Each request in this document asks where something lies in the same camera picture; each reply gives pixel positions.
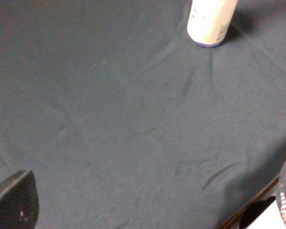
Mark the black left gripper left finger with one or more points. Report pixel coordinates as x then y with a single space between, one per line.
19 201

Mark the black tablecloth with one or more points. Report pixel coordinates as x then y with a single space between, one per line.
127 123

